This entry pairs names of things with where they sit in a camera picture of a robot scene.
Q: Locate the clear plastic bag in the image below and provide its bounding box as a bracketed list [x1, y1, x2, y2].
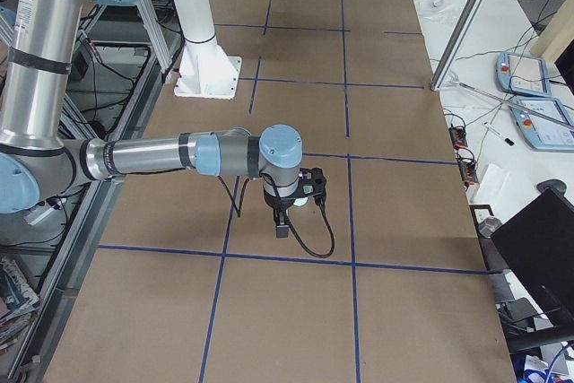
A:
[415, 0, 461, 25]

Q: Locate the stack of books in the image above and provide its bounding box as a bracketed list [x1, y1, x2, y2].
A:
[1, 255, 40, 353]

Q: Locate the white marker pen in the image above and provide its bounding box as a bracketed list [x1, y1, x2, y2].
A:
[483, 122, 515, 146]

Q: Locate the white camera pillar with base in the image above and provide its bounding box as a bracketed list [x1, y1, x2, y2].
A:
[173, 0, 242, 100]

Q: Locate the aluminium frame post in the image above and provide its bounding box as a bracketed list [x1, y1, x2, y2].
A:
[430, 0, 484, 91]

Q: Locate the near blue teach pendant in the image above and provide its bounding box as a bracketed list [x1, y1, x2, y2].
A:
[511, 96, 573, 152]

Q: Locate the far blue teach pendant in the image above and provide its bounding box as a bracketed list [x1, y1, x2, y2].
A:
[495, 51, 552, 97]

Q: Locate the black monitor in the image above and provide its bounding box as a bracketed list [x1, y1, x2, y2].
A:
[491, 189, 573, 325]

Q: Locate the blue teach pendant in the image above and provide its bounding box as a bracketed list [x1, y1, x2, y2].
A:
[511, 96, 573, 152]
[495, 51, 552, 97]

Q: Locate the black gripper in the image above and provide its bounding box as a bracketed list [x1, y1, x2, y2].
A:
[264, 191, 298, 238]

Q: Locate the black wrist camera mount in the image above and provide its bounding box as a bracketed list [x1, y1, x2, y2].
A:
[296, 168, 327, 206]

